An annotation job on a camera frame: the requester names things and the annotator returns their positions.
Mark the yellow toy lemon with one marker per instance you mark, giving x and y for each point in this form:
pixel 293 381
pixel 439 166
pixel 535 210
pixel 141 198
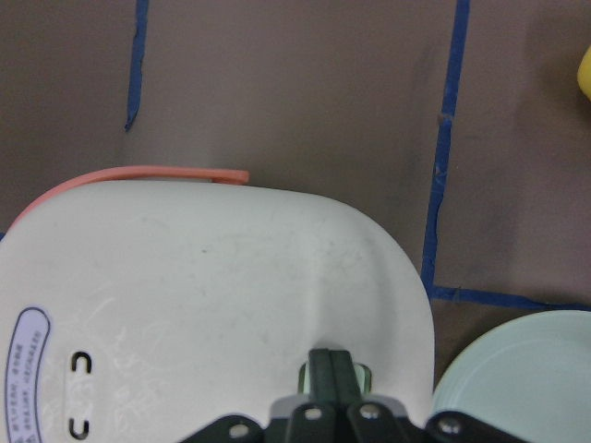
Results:
pixel 584 74

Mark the green plate near right arm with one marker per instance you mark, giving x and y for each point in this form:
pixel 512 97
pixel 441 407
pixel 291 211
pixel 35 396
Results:
pixel 529 376

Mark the cream rice cooker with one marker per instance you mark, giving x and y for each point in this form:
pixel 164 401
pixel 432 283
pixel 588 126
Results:
pixel 140 311

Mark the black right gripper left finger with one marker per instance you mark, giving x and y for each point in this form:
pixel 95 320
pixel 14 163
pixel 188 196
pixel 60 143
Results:
pixel 322 381

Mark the brown grid table mat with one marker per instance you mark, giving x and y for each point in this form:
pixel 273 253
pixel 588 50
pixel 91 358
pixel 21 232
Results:
pixel 456 126

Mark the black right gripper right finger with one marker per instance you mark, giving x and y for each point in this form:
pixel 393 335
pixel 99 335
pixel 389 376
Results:
pixel 346 386

